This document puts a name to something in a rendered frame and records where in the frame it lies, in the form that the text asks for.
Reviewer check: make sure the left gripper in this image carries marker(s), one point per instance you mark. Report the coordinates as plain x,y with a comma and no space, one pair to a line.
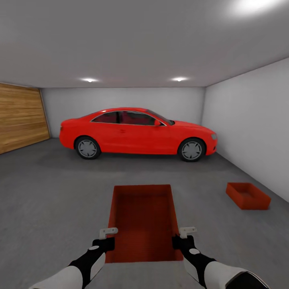
108,242

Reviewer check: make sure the car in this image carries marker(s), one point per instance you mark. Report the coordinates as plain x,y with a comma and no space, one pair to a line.
136,131

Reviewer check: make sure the storage box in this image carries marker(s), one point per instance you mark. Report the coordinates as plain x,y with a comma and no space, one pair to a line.
247,196
146,221

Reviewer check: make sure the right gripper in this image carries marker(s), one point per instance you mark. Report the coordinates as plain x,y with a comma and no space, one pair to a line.
178,242

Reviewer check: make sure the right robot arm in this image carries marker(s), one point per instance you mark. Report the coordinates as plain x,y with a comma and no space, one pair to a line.
210,273

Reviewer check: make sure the garage door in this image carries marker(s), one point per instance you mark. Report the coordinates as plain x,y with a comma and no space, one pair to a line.
22,117

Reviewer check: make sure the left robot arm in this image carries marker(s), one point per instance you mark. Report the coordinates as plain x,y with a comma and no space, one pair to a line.
81,271

